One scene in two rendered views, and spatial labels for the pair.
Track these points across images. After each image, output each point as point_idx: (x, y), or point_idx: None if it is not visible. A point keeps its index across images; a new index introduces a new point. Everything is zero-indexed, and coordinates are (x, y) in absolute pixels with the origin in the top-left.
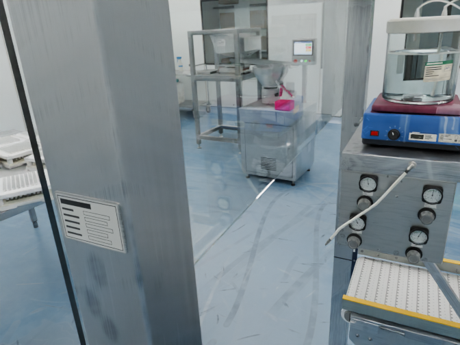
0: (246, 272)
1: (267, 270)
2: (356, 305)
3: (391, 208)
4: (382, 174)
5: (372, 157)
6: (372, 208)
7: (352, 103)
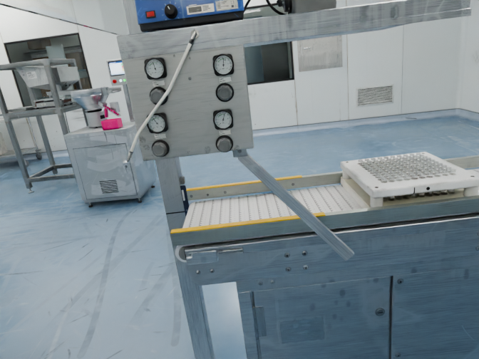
0: (98, 293)
1: (122, 284)
2: (187, 235)
3: (188, 95)
4: (168, 55)
5: (150, 34)
6: (169, 101)
7: (139, 30)
